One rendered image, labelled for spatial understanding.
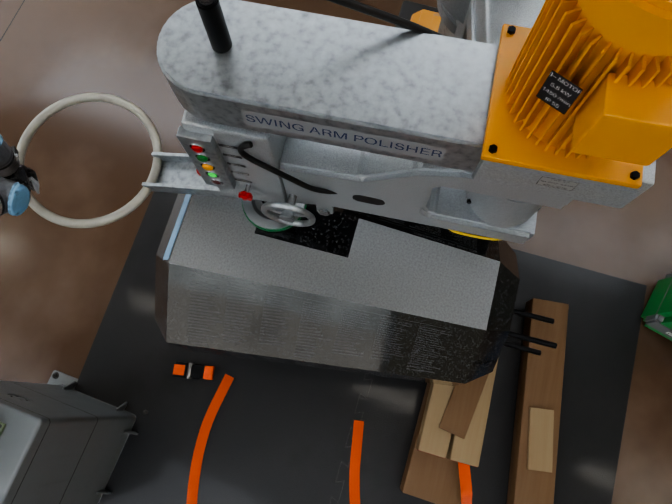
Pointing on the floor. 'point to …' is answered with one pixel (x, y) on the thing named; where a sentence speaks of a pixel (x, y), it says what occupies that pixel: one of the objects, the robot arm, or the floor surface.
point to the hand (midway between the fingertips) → (28, 187)
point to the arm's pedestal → (58, 442)
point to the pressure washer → (660, 308)
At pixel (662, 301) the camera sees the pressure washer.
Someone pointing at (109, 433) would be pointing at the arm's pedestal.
